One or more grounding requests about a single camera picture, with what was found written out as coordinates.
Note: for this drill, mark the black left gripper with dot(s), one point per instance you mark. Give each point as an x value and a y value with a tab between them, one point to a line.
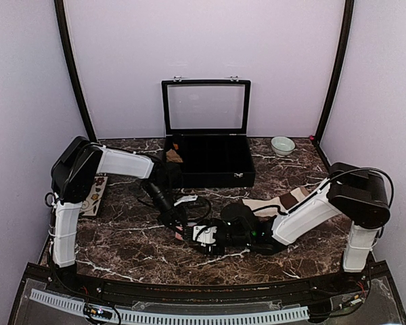
176	216

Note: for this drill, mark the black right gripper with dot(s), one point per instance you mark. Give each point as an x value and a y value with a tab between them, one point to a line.
219	251

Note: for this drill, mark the beige and brown sock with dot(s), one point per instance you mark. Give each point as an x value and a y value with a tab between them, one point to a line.
285	201

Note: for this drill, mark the pink patterned sock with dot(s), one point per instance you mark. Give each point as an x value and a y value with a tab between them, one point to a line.
179	234

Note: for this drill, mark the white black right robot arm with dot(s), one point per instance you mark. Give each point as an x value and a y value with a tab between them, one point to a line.
356	192

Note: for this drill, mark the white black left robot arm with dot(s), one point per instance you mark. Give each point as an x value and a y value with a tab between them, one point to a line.
78	181

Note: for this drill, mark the beige rolled sock in box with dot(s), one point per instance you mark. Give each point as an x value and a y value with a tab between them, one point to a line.
173	156

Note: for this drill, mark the black compartment storage box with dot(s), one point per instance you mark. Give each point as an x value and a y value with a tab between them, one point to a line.
212	161

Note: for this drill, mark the glass-panel black box lid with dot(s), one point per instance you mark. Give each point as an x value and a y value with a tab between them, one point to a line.
206	106

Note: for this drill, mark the floral square ceramic plate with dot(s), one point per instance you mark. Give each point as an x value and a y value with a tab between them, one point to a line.
91	204

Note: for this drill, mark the small green circuit board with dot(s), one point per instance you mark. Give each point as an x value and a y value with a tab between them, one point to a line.
96	312

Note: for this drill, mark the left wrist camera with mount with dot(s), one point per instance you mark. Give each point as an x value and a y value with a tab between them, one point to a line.
192	201

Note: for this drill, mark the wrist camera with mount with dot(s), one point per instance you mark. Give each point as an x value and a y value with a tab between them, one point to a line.
192	201
203	234

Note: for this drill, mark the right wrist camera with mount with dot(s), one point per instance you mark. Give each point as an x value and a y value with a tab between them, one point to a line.
203	234

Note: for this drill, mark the black front rail frame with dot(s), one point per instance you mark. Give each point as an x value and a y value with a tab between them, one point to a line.
370	298

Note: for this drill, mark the white slotted cable duct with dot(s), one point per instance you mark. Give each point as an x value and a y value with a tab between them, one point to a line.
163	313

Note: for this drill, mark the black left corner post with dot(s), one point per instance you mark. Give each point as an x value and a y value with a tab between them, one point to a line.
72	69

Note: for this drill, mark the black corner post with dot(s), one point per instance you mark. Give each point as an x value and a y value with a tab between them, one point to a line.
72	69
345	29

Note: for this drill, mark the black right corner post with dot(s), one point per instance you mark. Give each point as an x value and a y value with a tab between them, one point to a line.
345	29

